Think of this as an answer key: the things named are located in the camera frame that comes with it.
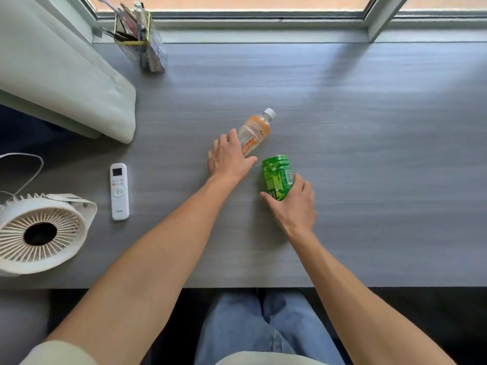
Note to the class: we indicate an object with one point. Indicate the orange label drink bottle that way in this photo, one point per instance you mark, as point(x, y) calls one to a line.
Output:
point(255, 129)

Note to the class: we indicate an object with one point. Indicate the white desk fan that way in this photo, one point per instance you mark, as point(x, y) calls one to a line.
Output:
point(57, 231)

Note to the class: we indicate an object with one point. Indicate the person's left thumb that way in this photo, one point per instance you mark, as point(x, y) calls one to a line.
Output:
point(249, 163)

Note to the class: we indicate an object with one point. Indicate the person's right thumb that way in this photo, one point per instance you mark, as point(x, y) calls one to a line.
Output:
point(270, 199)

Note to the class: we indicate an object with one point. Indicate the green plastic canister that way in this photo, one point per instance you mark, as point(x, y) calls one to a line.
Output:
point(277, 174)

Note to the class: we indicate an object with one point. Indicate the bunch of pens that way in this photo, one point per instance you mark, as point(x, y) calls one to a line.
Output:
point(129, 20)

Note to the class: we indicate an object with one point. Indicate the person's left forearm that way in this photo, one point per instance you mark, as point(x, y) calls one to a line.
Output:
point(152, 262)

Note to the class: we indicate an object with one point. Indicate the person's left hand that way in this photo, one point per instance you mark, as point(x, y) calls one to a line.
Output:
point(226, 163)

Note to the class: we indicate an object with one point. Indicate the white window frame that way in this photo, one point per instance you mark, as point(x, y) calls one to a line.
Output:
point(266, 20)

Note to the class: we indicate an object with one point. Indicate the cream shirt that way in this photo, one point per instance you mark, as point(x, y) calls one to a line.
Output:
point(57, 355)

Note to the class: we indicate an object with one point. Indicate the white remote control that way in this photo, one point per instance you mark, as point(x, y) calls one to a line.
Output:
point(119, 191)

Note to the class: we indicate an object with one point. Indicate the clear yellow-rimmed pen holder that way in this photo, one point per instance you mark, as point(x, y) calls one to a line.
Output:
point(146, 53)

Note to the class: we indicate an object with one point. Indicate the person's left little finger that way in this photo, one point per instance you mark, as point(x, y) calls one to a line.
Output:
point(210, 157)

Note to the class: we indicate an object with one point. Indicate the person's right hand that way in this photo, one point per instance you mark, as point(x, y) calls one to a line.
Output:
point(296, 212)

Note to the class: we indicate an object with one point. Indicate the person's right forearm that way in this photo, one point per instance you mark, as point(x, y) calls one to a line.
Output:
point(354, 300)

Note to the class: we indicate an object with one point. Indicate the blue jeans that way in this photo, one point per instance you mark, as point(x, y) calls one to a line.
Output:
point(243, 326)

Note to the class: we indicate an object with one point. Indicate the person's left middle finger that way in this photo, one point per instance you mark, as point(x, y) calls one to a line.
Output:
point(223, 141)

